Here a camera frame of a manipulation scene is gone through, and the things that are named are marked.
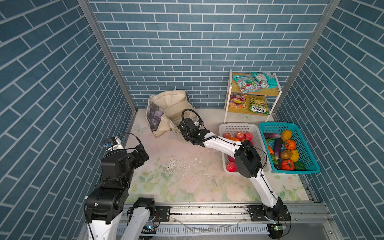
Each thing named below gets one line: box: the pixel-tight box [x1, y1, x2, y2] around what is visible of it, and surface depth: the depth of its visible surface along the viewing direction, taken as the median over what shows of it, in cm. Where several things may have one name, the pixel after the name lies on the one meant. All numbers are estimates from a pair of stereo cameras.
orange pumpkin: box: [285, 139, 297, 151], surface depth 97 cm
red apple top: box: [235, 131, 245, 141], surface depth 101 cm
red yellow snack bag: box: [229, 93, 247, 109], surface depth 103 cm
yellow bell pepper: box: [290, 150, 300, 162], surface depth 92 cm
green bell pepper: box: [294, 161, 306, 170], surface depth 88 cm
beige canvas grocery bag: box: [146, 89, 198, 138], surface depth 100 cm
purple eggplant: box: [263, 132, 283, 159], surface depth 102 cm
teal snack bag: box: [251, 71, 278, 89], surface depth 90 cm
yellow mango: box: [281, 130, 292, 142], surface depth 101 cm
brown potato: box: [280, 149, 293, 160], surface depth 90 cm
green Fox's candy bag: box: [249, 97, 270, 116], surface depth 100 cm
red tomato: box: [281, 159, 295, 171], surface depth 87 cm
